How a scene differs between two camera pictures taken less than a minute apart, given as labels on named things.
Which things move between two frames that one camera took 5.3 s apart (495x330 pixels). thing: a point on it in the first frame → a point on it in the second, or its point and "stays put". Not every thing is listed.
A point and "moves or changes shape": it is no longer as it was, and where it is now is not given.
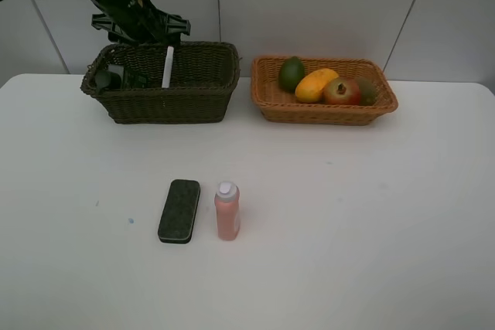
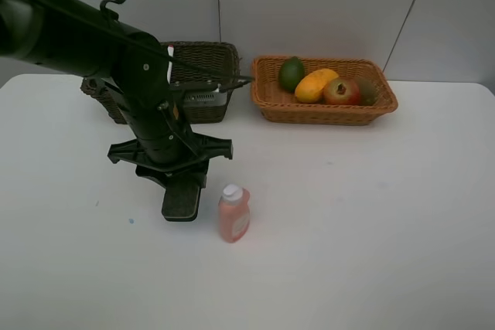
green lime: [291, 73] stays put
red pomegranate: [341, 92] stays put
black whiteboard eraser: [179, 212] moves or changes shape
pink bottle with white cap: [227, 200] moves or changes shape
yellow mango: [309, 88] stays put
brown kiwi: [367, 92] stays put
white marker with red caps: [168, 67] stays put
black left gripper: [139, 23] → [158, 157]
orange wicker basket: [278, 104] stays put
